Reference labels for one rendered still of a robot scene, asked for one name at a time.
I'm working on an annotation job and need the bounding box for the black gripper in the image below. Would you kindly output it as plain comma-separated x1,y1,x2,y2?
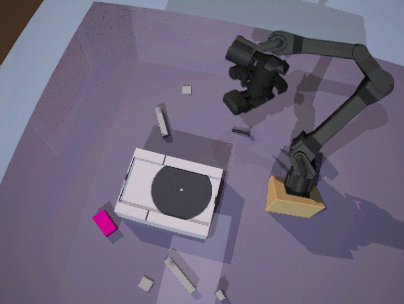
223,71,288,115

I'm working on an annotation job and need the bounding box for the dark grey disc with small center hole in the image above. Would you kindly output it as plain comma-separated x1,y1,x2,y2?
151,165,212,220

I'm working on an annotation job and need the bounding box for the magenta rectangular block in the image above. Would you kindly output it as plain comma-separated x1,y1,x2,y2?
92,210,117,237

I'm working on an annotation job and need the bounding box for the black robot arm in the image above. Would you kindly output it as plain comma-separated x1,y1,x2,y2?
225,30,395,198

